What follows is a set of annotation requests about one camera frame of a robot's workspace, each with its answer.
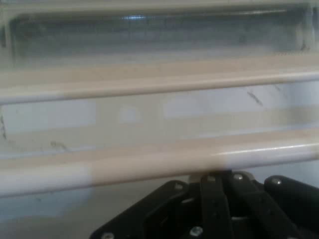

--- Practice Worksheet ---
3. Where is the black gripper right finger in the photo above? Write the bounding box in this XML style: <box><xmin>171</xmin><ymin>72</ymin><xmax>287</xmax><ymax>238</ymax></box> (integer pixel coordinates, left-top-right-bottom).
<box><xmin>225</xmin><ymin>171</ymin><xmax>319</xmax><ymax>239</ymax></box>

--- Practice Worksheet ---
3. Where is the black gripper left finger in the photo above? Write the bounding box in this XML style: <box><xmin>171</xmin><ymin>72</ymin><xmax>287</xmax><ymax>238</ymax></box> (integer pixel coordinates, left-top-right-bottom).
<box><xmin>89</xmin><ymin>173</ymin><xmax>234</xmax><ymax>239</ymax></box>

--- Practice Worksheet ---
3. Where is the white oven door handle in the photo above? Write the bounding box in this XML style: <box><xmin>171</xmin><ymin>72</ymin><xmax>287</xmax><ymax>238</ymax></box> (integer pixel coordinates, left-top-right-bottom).
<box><xmin>0</xmin><ymin>128</ymin><xmax>319</xmax><ymax>199</ymax></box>

